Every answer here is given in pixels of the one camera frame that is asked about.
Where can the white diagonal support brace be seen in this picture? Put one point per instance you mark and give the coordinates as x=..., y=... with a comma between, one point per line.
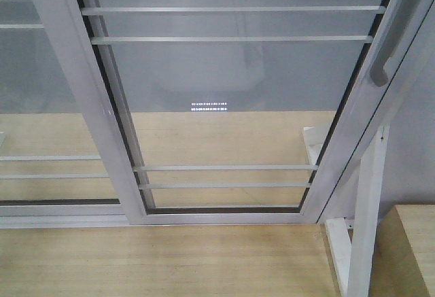
x=340, y=247

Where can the grey door handle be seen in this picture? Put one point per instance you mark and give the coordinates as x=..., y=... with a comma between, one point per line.
x=402, y=20

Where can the white framed transparent sliding door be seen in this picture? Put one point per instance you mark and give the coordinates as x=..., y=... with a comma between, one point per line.
x=214, y=56

